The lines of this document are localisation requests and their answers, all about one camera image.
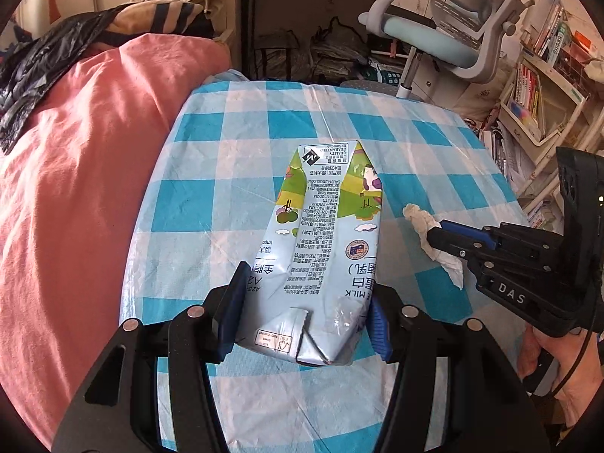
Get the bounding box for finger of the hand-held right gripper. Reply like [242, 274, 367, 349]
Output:
[427, 228, 484, 261]
[438, 219, 498, 253]

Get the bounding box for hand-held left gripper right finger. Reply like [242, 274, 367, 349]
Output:
[368, 285, 550, 453]

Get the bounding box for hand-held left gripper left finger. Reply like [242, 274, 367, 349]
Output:
[51, 260, 253, 453]

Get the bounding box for small white tissue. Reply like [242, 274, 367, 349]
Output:
[402, 203, 465, 290]

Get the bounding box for light blue milk carton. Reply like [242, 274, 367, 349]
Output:
[233, 139, 384, 368]

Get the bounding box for person's right hand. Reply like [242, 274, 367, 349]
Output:
[516, 325, 604, 435]

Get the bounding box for pile of magazines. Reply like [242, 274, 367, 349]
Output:
[479, 123, 524, 190]

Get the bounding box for blue checkered tablecloth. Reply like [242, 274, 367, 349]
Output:
[120, 73, 529, 453]

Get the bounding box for white bookshelf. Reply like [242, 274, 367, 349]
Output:
[498, 0, 604, 227]

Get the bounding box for short row of books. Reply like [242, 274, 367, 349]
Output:
[514, 63, 541, 121]

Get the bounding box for pink blanket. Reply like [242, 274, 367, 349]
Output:
[0, 33, 232, 449]

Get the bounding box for grey and blue office chair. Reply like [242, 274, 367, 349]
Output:
[356, 0, 536, 102]

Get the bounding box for black bags under desk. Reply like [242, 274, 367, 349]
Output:
[309, 16, 373, 81]

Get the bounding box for tall row of books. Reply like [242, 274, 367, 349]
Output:
[533, 5, 574, 62]

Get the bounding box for black stool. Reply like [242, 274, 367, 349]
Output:
[255, 31, 303, 81]

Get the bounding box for striped pillow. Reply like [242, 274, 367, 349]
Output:
[101, 0, 213, 41]

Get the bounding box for black jacket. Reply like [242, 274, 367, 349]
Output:
[0, 9, 119, 154]

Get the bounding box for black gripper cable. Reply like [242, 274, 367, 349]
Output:
[550, 325, 594, 399]

